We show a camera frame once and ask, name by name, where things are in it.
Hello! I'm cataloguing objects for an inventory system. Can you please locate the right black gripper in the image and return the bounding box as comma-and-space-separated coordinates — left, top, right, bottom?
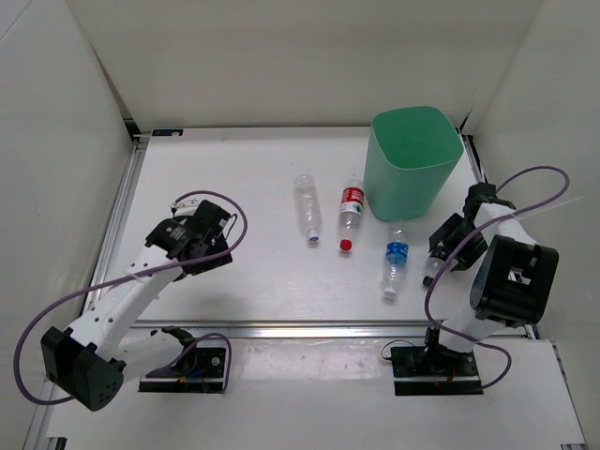
428, 213, 488, 272

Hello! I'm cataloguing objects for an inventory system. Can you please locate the small bottle black cap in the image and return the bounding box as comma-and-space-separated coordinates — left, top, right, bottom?
422, 249, 447, 288

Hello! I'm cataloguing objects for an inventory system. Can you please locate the blue label bottle white cap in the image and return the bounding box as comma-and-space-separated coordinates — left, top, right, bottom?
382, 222, 410, 300

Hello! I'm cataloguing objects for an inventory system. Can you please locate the clear bottle blue cap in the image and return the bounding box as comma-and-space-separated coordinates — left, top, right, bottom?
293, 174, 323, 246

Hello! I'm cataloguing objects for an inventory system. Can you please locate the red label bottle red cap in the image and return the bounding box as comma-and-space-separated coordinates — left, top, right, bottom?
338, 179, 365, 252

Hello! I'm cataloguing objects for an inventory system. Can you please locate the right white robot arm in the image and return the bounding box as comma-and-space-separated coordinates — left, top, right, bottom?
421, 183, 559, 375

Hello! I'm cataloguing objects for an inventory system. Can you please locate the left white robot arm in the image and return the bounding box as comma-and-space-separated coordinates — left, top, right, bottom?
40, 200, 234, 412

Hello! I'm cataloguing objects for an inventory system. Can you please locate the green plastic bin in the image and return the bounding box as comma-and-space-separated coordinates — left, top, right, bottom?
363, 106, 463, 221

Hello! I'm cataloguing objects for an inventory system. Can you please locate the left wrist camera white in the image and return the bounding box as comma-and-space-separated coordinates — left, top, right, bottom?
170, 198, 200, 217

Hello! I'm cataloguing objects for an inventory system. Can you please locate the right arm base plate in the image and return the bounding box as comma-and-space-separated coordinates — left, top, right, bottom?
380, 339, 483, 397

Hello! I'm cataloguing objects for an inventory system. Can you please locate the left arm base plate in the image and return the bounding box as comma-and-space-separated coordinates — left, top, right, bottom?
138, 333, 233, 395

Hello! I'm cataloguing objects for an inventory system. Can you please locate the aluminium table frame rail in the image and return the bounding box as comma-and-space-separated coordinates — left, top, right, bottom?
47, 127, 584, 449

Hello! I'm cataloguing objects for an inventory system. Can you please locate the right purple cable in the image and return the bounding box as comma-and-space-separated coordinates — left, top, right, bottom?
424, 165, 571, 390

